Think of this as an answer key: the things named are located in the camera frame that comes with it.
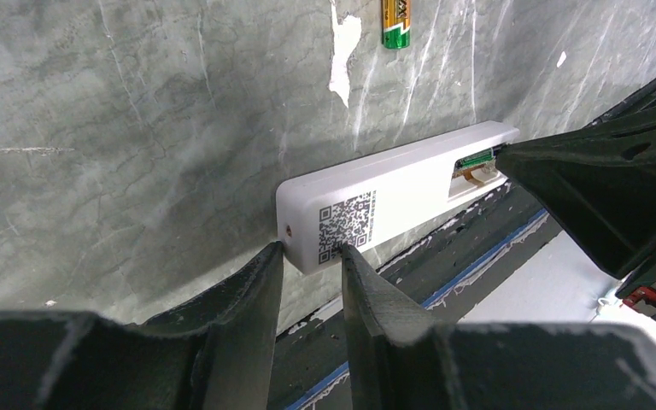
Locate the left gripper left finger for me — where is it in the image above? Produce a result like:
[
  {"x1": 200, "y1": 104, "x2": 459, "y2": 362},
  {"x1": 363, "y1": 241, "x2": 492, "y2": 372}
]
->
[{"x1": 0, "y1": 242, "x2": 284, "y2": 409}]

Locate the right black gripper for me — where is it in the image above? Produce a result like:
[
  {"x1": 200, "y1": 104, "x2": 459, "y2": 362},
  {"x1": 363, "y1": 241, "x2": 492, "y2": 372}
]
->
[{"x1": 495, "y1": 107, "x2": 656, "y2": 321}]

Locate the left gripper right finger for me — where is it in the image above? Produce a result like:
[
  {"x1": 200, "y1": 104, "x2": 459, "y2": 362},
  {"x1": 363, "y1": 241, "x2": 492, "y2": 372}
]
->
[{"x1": 341, "y1": 244, "x2": 656, "y2": 409}]

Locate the green AA battery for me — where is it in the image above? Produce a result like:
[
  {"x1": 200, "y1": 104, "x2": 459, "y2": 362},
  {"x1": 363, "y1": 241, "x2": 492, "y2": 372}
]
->
[{"x1": 454, "y1": 148, "x2": 495, "y2": 171}]

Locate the white remote control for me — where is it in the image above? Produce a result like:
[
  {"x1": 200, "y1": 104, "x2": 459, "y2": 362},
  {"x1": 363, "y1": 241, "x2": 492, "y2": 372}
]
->
[{"x1": 276, "y1": 121, "x2": 520, "y2": 275}]

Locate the gold AA battery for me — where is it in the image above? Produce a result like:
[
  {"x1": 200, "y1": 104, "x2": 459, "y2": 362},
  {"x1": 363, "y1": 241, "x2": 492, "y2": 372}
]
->
[{"x1": 381, "y1": 0, "x2": 411, "y2": 50}]

